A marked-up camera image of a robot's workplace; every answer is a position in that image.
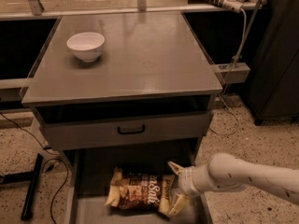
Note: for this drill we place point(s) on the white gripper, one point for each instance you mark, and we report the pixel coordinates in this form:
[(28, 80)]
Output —
[(186, 180)]

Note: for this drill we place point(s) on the brown chip bag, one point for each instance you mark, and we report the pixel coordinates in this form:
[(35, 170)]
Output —
[(140, 191)]

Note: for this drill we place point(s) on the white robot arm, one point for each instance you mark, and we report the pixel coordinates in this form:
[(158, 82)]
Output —
[(225, 172)]

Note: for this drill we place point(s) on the grey drawer cabinet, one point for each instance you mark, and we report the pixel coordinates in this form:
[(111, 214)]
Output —
[(151, 65)]

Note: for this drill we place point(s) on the grey top drawer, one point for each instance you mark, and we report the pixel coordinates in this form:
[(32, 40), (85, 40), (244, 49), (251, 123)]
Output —
[(103, 132)]

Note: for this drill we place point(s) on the dark cabinet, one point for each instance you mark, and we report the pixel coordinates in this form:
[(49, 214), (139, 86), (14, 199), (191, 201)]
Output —
[(272, 89)]

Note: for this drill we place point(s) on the black metal stand foot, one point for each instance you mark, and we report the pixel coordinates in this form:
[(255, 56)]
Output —
[(30, 176)]

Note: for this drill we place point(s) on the white ceramic bowl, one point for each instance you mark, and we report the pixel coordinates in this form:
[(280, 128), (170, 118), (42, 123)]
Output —
[(87, 46)]

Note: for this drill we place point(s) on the black drawer handle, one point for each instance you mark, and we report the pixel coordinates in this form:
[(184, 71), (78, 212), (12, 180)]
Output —
[(129, 130)]

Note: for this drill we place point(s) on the grey side bracket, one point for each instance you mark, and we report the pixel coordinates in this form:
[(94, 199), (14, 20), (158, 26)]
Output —
[(227, 74)]

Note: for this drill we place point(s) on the grey metal rail frame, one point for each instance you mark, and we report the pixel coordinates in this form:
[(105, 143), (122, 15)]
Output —
[(124, 3)]

